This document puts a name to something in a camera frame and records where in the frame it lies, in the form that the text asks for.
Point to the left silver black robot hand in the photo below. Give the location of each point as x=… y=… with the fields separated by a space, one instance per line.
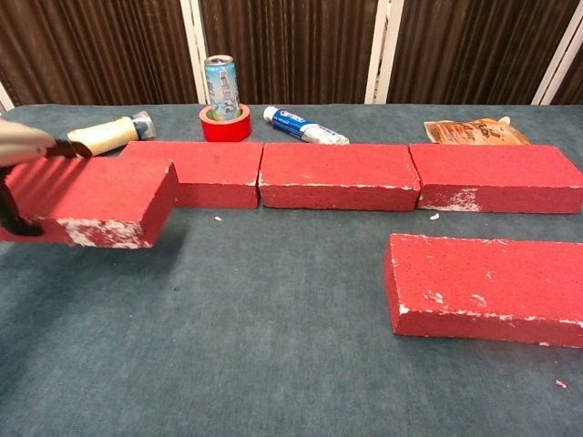
x=23 y=141

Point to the red brick large white scuff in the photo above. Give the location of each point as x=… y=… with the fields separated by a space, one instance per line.
x=114 y=191

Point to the red brick white chips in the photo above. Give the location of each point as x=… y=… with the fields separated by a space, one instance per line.
x=483 y=277

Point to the cream bottle with blue cap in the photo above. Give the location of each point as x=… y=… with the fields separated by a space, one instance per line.
x=109 y=134

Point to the brown corrugated screen panel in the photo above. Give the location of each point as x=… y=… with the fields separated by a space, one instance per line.
x=574 y=86
x=296 y=45
x=91 y=45
x=464 y=45

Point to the red brick small white scuff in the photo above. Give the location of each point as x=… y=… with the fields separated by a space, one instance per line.
x=218 y=168

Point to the red tape roll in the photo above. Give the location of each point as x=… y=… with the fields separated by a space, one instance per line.
x=225 y=132

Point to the light blue drink can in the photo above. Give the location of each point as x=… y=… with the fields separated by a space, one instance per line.
x=221 y=86

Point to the white blue toothpaste tube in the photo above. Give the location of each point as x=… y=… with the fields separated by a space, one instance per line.
x=296 y=123

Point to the red brick thin chipped edge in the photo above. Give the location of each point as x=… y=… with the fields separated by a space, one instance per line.
x=337 y=168

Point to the blue table cloth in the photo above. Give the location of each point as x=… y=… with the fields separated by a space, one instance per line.
x=273 y=341

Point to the orange sauce pouch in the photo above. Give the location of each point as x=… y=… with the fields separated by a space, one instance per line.
x=469 y=132

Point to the red brick medium white scuff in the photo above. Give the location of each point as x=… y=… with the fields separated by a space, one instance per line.
x=496 y=168

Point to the small pink crumb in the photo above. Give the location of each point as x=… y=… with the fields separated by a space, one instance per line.
x=561 y=383

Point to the white screen frame post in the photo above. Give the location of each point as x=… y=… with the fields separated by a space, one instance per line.
x=544 y=93
x=195 y=45
x=382 y=45
x=3 y=98

